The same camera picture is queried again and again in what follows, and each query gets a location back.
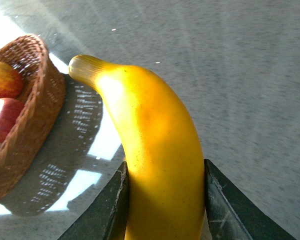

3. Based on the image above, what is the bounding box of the red apple in basket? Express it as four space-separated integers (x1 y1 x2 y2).
0 61 25 99

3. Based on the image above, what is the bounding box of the yellow banana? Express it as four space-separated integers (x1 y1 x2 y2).
68 55 205 240

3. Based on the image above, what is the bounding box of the red yellow apple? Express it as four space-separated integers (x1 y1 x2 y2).
0 97 24 143

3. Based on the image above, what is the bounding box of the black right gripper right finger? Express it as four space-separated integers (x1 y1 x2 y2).
204 159 295 240

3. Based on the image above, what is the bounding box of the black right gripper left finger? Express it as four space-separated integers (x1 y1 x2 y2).
59 161 129 240

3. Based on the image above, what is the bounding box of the left brown wicker basket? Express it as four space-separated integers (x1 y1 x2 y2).
0 34 66 199

